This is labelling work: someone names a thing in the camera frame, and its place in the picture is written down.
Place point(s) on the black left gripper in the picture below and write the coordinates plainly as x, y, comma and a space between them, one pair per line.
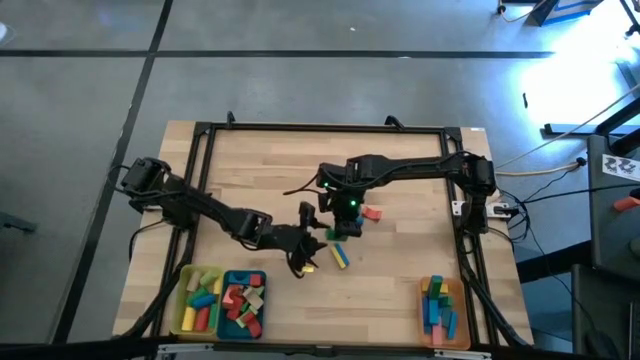
292, 242

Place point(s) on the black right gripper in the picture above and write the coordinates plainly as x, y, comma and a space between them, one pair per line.
345, 207

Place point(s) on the natural wooden arch block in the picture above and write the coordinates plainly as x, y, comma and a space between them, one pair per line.
255, 300
246, 290

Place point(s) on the light green arch block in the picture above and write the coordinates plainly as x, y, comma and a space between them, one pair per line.
253, 311
243, 320

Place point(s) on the red wooden arch block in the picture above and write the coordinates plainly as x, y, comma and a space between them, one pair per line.
254, 327
229, 298

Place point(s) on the yellow wooden block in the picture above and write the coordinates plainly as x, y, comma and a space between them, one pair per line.
425, 288
218, 287
336, 258

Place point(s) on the light green wooden cylinder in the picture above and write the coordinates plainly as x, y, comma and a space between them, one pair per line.
208, 278

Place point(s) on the blue wooden cylinder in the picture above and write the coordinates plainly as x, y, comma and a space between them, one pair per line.
204, 302

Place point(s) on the natural wooden cylinder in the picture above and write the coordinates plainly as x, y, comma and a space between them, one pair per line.
193, 281

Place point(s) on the blue long wooden block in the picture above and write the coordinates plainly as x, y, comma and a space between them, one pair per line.
426, 322
434, 317
452, 325

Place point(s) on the red wooden cylinder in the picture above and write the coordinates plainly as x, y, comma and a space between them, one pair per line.
202, 320

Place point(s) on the yellow wooden cylinder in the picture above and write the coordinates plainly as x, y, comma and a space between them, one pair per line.
189, 319

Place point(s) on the pink long wooden block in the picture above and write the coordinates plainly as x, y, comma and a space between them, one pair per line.
437, 335

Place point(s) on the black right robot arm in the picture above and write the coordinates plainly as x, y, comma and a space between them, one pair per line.
415, 165

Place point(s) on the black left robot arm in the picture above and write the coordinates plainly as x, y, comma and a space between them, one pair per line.
200, 205

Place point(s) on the yellow flat wooden block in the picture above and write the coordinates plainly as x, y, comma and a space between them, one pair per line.
336, 258

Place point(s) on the teal plastic tray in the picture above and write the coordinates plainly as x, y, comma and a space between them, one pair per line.
225, 332

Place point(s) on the orange plastic tray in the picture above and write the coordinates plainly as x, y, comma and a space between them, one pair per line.
462, 295

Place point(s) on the yellow plastic tray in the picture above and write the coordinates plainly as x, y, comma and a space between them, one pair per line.
177, 300

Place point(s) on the black floor stand base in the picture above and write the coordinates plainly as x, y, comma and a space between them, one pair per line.
565, 131

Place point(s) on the black front crossbar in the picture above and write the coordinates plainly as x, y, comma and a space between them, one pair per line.
75, 347

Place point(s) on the black side table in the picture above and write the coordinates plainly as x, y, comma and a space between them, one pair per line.
610, 230

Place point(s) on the white printed label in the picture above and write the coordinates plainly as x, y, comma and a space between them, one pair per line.
620, 167

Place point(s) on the grey floor object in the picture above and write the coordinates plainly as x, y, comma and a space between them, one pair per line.
17, 222

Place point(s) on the blue floor equipment base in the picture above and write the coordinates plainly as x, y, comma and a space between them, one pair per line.
565, 7

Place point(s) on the black table frame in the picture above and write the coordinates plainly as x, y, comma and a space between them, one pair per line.
325, 127

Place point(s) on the aluminium rail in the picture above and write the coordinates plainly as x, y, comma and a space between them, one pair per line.
325, 351

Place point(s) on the white metal bracket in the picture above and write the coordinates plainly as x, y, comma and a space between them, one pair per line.
458, 207

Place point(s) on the black frame clamp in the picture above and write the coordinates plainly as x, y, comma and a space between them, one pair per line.
393, 120
230, 118

